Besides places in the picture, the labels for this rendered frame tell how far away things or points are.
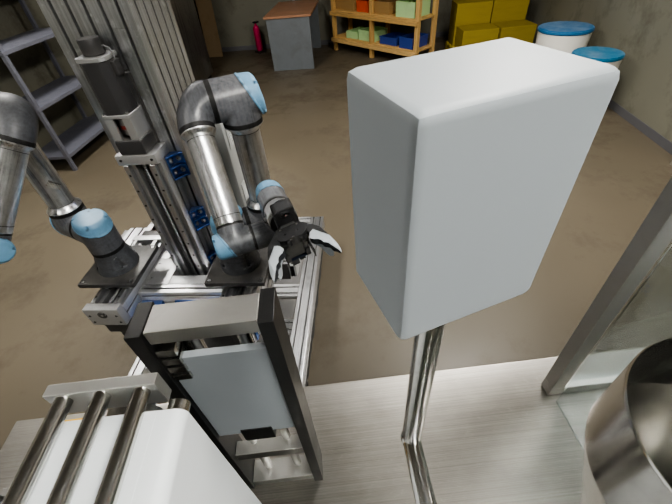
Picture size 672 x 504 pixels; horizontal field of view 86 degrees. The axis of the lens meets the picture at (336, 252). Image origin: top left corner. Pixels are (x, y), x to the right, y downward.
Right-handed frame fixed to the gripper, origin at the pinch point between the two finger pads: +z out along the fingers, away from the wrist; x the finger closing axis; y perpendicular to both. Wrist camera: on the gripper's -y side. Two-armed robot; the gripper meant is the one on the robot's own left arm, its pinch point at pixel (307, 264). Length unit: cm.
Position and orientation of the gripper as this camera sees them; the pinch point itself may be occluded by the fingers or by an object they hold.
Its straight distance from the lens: 73.9
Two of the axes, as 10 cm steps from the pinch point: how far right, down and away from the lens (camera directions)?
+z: 3.9, 6.0, -7.0
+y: 2.0, 6.9, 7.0
